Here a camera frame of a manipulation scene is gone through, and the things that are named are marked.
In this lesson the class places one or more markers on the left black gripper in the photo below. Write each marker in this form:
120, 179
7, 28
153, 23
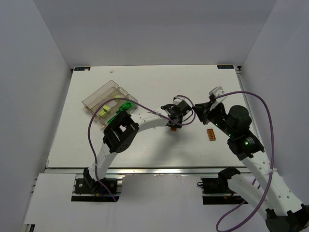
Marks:
174, 118

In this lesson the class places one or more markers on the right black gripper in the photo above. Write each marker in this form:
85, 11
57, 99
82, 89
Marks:
206, 113

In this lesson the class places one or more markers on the upturned orange lego plate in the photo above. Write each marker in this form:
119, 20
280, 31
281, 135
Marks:
211, 134

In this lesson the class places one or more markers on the green lego with eyes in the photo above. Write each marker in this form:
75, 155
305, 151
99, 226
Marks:
127, 105

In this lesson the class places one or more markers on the upturned green 2x4 lego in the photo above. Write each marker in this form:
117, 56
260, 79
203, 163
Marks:
109, 121

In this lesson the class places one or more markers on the light yellow-green curved lego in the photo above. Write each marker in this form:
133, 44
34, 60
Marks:
104, 111

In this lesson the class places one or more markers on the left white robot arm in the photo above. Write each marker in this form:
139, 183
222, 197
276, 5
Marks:
120, 133

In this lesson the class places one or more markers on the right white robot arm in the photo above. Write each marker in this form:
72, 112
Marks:
274, 201

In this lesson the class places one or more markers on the clear compartment organizer tray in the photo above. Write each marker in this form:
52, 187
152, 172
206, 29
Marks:
105, 96

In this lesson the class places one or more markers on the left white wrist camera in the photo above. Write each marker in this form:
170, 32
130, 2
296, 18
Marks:
178, 98

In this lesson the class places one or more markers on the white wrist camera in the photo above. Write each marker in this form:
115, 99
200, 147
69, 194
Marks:
178, 98
216, 92

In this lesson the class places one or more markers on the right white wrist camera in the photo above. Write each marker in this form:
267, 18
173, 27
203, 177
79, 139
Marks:
216, 92

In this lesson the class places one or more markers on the aluminium table edge rail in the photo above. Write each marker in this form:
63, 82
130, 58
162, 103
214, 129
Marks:
246, 95

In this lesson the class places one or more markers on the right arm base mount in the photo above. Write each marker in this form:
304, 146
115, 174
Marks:
216, 191

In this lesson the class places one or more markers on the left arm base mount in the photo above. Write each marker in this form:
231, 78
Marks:
83, 193

